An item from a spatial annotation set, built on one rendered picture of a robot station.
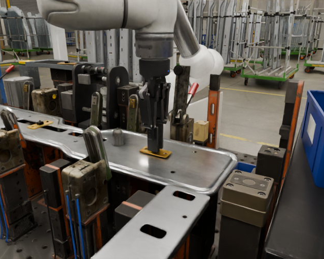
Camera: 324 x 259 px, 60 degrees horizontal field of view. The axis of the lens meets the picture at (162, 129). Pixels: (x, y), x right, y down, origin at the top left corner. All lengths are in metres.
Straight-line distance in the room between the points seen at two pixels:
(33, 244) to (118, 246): 0.55
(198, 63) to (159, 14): 0.77
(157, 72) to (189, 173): 0.25
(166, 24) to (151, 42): 0.05
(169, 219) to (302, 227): 0.21
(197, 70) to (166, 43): 0.75
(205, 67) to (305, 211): 0.99
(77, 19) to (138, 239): 0.42
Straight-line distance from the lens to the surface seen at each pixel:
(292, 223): 0.50
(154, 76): 0.67
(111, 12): 0.61
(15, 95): 1.35
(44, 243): 0.99
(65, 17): 0.61
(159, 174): 0.65
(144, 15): 0.63
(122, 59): 5.61
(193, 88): 0.91
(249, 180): 0.54
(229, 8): 8.52
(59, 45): 4.85
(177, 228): 0.50
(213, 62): 1.42
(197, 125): 0.79
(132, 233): 0.49
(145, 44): 0.65
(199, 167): 0.69
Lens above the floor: 1.32
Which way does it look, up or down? 20 degrees down
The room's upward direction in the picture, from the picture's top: straight up
